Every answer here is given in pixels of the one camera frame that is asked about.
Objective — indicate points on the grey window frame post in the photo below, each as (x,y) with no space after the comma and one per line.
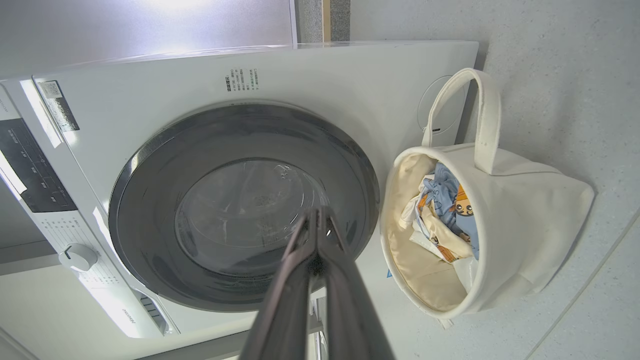
(294,20)

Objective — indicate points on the white plastic appliance dial knob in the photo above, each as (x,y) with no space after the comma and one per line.
(78,257)

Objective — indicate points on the white front-load washing machine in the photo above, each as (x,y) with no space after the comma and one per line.
(350,90)

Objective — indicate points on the white garment with orange print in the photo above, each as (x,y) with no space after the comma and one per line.
(440,240)

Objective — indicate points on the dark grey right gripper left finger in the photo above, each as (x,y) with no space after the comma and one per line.
(290,300)

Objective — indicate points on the cream canvas laundry basket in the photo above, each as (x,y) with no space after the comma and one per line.
(525,225)

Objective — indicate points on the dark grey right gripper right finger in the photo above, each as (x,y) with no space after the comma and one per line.
(350,310)

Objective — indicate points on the dark round washer door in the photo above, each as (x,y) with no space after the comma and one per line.
(150,225)

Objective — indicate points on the wooden floor edge strip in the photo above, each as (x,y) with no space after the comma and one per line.
(326,20)

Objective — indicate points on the light blue garment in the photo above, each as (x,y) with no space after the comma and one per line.
(446,200)

